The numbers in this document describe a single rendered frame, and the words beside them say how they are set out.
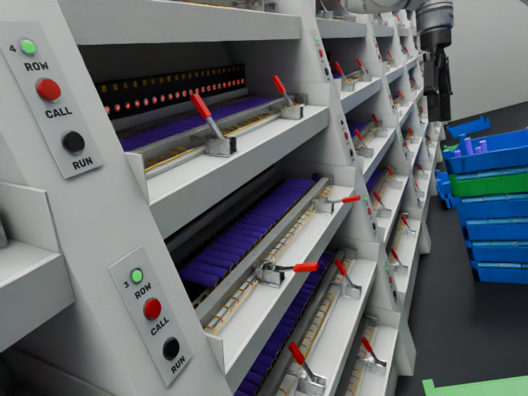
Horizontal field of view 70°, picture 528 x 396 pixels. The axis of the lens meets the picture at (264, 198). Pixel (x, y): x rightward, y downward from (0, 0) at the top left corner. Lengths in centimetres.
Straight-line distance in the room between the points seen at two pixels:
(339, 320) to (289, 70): 56
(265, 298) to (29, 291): 32
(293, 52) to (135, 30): 51
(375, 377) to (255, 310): 51
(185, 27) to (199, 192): 22
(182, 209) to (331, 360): 42
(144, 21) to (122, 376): 36
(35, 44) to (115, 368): 27
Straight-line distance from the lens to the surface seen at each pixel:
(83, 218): 34
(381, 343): 106
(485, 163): 134
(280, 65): 93
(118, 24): 45
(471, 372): 120
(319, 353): 74
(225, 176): 49
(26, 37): 36
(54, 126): 34
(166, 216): 41
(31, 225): 34
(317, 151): 93
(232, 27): 64
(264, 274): 57
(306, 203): 77
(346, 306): 85
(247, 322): 51
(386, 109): 160
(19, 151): 33
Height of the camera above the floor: 81
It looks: 13 degrees down
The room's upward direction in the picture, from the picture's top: 20 degrees counter-clockwise
